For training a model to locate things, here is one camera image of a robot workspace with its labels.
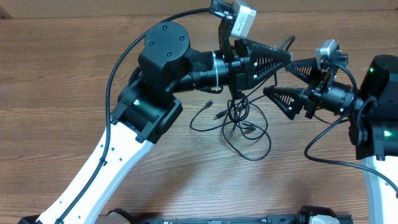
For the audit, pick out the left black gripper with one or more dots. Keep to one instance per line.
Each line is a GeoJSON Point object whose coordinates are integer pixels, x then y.
{"type": "Point", "coordinates": [241, 66]}

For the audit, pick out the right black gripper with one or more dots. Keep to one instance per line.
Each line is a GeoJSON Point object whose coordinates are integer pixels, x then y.
{"type": "Point", "coordinates": [315, 92]}

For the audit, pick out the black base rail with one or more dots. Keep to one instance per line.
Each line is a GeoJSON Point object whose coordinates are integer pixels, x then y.
{"type": "Point", "coordinates": [270, 219]}

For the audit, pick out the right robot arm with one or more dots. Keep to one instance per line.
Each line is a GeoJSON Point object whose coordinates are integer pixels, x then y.
{"type": "Point", "coordinates": [371, 110]}

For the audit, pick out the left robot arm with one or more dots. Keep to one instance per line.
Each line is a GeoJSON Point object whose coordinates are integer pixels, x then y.
{"type": "Point", "coordinates": [147, 107]}

